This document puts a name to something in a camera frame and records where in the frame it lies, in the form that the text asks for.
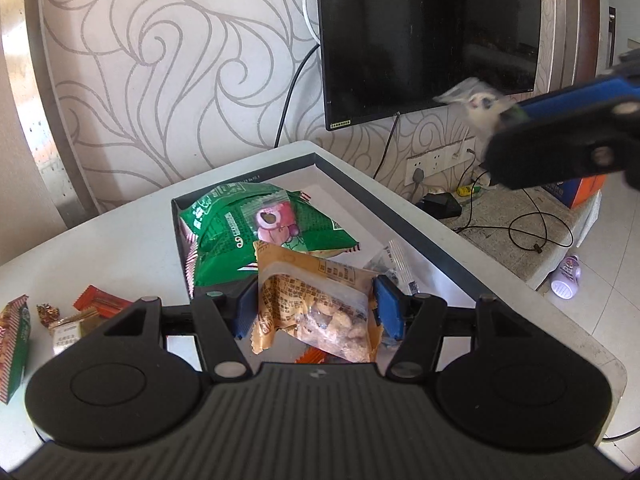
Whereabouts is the orange nut packet clear window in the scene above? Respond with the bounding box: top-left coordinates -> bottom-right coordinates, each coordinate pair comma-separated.
250,240 -> 384,364

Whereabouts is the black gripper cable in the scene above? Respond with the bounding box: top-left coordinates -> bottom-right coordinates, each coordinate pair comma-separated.
602,422 -> 640,445

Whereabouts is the red snack packet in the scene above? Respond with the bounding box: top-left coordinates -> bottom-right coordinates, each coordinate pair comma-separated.
74,285 -> 133,321

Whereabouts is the small clear packet dark candy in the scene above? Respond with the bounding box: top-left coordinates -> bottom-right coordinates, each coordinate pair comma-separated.
362,239 -> 422,292

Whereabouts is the black floor cable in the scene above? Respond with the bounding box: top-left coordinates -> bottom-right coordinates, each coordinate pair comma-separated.
454,209 -> 576,255

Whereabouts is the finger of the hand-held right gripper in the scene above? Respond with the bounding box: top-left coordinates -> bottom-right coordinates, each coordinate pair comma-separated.
597,50 -> 640,86
484,80 -> 640,191

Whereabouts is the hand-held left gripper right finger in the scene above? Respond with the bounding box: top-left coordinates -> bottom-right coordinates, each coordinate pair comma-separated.
372,275 -> 541,380

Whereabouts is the clear packet with pink print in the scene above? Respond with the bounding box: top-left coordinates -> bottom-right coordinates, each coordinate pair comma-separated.
245,199 -> 306,252

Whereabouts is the green snack bag red print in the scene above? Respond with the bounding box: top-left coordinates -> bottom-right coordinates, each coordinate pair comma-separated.
0,296 -> 32,406

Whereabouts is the beige packet with white label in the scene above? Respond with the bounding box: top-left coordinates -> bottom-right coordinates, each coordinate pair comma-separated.
50,310 -> 108,357

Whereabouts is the white wall socket plate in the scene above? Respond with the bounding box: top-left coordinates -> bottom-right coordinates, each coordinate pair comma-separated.
406,142 -> 477,187

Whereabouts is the thin black television cable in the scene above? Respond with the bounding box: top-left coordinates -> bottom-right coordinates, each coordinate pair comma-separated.
374,112 -> 402,182

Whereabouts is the white plug with cable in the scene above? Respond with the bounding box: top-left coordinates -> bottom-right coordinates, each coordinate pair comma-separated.
451,129 -> 473,162

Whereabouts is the clear packet with white candy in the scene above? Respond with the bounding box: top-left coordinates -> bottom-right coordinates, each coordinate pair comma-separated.
432,77 -> 522,139

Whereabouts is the orange blue box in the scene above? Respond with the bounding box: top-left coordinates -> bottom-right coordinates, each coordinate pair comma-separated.
542,174 -> 609,209

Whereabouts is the purple white bottle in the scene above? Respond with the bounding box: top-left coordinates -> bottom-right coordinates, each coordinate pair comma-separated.
550,254 -> 584,302

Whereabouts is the green snack bag with barcode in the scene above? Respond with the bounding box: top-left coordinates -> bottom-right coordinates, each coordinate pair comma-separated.
177,182 -> 361,288

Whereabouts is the grey box with white inside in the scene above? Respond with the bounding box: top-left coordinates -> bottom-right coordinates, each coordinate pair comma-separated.
171,151 -> 483,366

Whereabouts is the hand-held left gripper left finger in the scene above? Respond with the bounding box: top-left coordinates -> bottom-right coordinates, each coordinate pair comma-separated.
102,280 -> 259,380

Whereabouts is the black television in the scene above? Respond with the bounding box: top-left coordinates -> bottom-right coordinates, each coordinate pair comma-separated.
314,0 -> 543,132

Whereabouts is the white wall cable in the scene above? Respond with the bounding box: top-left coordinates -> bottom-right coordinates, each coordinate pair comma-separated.
301,0 -> 321,45

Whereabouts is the black power adapter box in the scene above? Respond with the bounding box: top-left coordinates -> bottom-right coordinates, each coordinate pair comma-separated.
424,191 -> 464,219

